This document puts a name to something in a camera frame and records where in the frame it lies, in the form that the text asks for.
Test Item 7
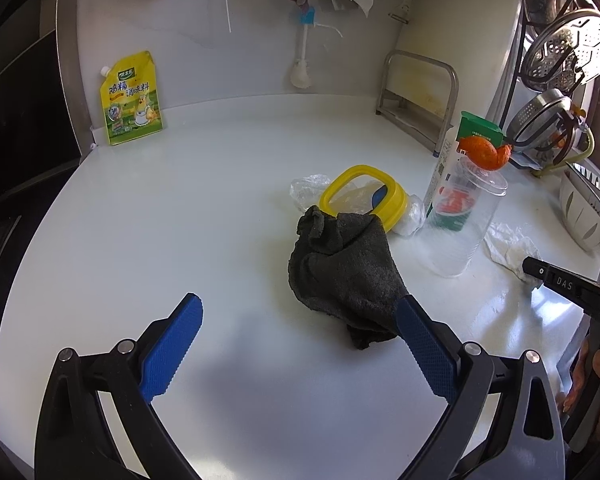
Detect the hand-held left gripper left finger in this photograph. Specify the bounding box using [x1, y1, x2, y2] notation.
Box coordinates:
[34, 292, 204, 480]

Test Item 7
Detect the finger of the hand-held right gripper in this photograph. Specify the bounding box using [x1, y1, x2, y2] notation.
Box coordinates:
[523, 256, 588, 307]

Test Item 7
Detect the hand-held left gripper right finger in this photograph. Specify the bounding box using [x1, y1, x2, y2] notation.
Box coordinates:
[396, 295, 566, 480]

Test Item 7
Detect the white tissue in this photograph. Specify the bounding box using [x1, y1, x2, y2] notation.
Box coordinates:
[484, 222, 543, 281]

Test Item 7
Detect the dark grey cloth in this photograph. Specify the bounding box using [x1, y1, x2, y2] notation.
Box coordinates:
[287, 205, 411, 351]

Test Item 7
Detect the green and white carton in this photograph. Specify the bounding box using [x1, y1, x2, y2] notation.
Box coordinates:
[424, 111, 506, 231]

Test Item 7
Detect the white patterned bowl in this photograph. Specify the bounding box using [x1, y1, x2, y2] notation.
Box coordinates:
[559, 162, 600, 252]

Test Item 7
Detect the clear plastic jar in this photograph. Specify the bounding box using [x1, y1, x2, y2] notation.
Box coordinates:
[420, 157, 509, 278]

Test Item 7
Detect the orange peel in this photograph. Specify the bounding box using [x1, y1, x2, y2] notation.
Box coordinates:
[457, 136, 513, 171]

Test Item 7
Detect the metal strainer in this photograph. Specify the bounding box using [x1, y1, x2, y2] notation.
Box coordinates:
[505, 89, 576, 148]

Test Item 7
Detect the yellow container lid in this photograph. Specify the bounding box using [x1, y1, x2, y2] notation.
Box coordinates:
[319, 164, 409, 233]

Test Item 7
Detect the metal cutting board rack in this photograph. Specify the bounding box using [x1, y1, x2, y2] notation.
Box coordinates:
[376, 50, 458, 152]

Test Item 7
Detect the folding metal steamer basket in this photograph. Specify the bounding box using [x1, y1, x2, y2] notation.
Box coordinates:
[522, 10, 600, 92]

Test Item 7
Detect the yellow seasoning pouch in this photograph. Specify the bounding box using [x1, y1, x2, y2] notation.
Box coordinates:
[98, 50, 165, 147]

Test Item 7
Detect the white cutting board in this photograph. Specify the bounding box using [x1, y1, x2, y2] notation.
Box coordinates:
[397, 0, 526, 126]

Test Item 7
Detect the white and blue bottle brush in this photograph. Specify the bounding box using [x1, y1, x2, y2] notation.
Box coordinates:
[290, 5, 343, 90]

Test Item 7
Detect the pale green utensil handle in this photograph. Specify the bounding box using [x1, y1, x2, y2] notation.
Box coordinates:
[532, 125, 596, 177]

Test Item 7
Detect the black wire rack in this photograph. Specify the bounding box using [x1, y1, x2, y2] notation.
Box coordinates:
[500, 10, 596, 161]

